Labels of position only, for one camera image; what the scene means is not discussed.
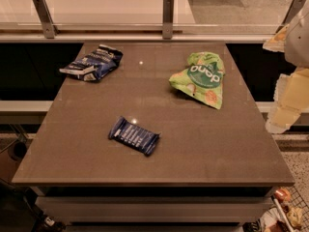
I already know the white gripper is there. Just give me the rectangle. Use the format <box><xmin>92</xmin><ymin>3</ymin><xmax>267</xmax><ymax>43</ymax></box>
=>
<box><xmin>263</xmin><ymin>8</ymin><xmax>309</xmax><ymax>134</ymax></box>

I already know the green rice chip bag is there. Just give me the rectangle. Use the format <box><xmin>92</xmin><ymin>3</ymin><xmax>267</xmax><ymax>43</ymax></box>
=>
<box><xmin>169</xmin><ymin>52</ymin><xmax>225</xmax><ymax>109</ymax></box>

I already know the dark blue chip bag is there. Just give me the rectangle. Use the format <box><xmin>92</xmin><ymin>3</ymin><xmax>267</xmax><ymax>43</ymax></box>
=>
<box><xmin>60</xmin><ymin>44</ymin><xmax>123</xmax><ymax>82</ymax></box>

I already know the blue snack bar wrapper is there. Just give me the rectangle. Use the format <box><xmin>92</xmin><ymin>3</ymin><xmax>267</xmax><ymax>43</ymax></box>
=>
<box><xmin>108</xmin><ymin>116</ymin><xmax>159</xmax><ymax>156</ymax></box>

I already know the glass railing panel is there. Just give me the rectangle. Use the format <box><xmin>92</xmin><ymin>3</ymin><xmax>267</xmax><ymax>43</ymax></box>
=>
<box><xmin>0</xmin><ymin>0</ymin><xmax>309</xmax><ymax>37</ymax></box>

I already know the right metal railing bracket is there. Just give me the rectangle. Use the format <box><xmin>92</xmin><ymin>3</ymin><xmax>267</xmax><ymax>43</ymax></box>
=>
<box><xmin>276</xmin><ymin>0</ymin><xmax>306</xmax><ymax>32</ymax></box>

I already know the metal railing bracket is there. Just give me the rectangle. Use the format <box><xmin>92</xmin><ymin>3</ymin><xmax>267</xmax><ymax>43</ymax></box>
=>
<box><xmin>32</xmin><ymin>0</ymin><xmax>57</xmax><ymax>39</ymax></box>
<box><xmin>276</xmin><ymin>0</ymin><xmax>306</xmax><ymax>32</ymax></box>
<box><xmin>162</xmin><ymin>0</ymin><xmax>174</xmax><ymax>40</ymax></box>

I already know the middle metal railing bracket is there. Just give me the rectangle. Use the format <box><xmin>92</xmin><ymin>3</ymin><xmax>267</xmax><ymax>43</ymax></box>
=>
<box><xmin>162</xmin><ymin>0</ymin><xmax>174</xmax><ymax>40</ymax></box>

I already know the wire basket with snacks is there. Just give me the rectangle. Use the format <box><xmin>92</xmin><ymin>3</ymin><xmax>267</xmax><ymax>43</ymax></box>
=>
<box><xmin>255</xmin><ymin>187</ymin><xmax>309</xmax><ymax>232</ymax></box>

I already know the left metal railing bracket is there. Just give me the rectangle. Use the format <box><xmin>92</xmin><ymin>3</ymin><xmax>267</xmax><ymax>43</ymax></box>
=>
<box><xmin>32</xmin><ymin>0</ymin><xmax>57</xmax><ymax>39</ymax></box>

